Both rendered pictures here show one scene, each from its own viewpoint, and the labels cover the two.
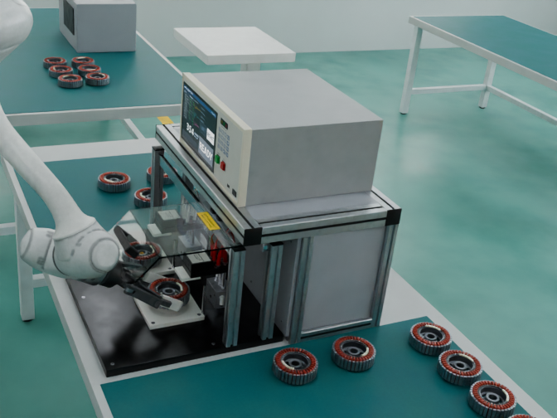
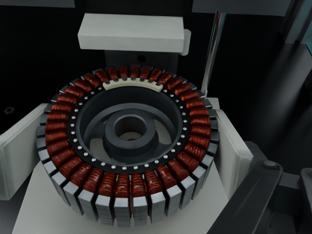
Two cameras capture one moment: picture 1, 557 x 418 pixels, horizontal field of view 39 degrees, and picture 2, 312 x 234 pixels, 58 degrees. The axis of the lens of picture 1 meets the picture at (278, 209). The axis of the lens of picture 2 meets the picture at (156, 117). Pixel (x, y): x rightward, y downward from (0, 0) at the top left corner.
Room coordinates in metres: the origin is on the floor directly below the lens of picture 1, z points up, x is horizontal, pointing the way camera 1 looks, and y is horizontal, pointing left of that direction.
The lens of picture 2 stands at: (1.68, 0.36, 0.97)
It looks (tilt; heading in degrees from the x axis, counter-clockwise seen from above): 50 degrees down; 297
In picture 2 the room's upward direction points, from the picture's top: 3 degrees clockwise
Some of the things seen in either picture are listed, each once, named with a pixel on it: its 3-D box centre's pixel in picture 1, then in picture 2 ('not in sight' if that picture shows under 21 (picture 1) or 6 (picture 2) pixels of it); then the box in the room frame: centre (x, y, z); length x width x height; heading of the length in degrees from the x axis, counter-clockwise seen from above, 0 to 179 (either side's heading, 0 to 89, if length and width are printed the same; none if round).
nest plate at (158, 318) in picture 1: (168, 307); (133, 167); (1.75, 0.26, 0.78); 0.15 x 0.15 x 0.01; 28
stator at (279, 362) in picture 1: (294, 365); not in sight; (1.57, -0.08, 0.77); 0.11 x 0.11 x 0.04
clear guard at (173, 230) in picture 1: (186, 237); not in sight; (1.68, 0.22, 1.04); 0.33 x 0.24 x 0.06; 118
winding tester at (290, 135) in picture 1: (275, 130); not in sight; (2.00, 0.03, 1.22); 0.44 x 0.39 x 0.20; 28
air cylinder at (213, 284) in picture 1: (219, 292); (142, 37); (1.82, 0.14, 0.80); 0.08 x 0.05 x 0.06; 28
